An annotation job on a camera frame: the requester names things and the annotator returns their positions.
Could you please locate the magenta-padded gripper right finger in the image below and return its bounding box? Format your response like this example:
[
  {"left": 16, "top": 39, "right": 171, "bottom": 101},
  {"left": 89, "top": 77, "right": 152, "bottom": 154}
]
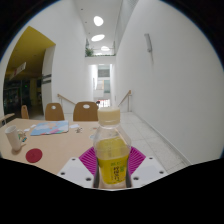
[{"left": 125, "top": 146, "right": 169, "bottom": 190}]

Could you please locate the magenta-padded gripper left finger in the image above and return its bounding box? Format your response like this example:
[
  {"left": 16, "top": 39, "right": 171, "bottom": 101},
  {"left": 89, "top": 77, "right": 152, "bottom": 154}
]
[{"left": 57, "top": 146, "right": 100, "bottom": 190}]

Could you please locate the yellow drink bottle cream cap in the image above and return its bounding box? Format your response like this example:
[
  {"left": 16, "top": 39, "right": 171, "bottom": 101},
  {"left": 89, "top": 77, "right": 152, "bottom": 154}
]
[{"left": 92, "top": 106, "right": 132, "bottom": 190}]

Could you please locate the flat round red coaster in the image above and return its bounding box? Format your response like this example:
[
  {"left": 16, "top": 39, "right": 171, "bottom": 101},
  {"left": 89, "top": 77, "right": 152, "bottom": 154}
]
[{"left": 25, "top": 148, "right": 44, "bottom": 164}]

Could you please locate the pastel colourful booklet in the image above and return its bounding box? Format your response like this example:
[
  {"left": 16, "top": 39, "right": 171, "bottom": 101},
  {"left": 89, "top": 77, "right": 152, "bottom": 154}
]
[{"left": 30, "top": 120, "right": 70, "bottom": 137}]

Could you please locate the group of wooden chairs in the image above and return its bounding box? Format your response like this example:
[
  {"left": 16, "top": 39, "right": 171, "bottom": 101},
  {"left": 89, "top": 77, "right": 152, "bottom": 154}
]
[{"left": 20, "top": 101, "right": 100, "bottom": 122}]

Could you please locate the white mug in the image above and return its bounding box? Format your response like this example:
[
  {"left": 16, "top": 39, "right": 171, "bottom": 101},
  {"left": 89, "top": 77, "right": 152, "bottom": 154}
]
[{"left": 4, "top": 125, "right": 28, "bottom": 152}]

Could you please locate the wooden stair handrail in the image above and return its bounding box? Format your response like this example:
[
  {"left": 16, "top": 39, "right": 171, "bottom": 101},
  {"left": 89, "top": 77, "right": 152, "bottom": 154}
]
[
  {"left": 118, "top": 89, "right": 133, "bottom": 113},
  {"left": 56, "top": 93, "right": 77, "bottom": 107}
]

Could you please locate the wooden side table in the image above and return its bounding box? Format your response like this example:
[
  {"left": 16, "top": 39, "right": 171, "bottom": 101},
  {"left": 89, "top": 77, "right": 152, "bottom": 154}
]
[{"left": 0, "top": 113, "right": 16, "bottom": 125}]

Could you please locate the shop shelf unit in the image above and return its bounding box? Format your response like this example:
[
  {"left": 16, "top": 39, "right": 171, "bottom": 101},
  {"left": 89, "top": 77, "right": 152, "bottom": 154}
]
[{"left": 3, "top": 79, "right": 43, "bottom": 116}]

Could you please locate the hanging white sign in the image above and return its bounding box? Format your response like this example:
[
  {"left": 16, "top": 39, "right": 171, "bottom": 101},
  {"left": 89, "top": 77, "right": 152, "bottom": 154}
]
[{"left": 13, "top": 61, "right": 28, "bottom": 77}]

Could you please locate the green potted plant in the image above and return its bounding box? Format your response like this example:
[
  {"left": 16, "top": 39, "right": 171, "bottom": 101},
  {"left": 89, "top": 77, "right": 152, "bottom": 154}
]
[{"left": 85, "top": 46, "right": 95, "bottom": 58}]

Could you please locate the group of round ceiling lights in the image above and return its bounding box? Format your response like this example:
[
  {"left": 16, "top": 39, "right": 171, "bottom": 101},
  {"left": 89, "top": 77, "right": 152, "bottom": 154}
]
[{"left": 90, "top": 15, "right": 111, "bottom": 52}]

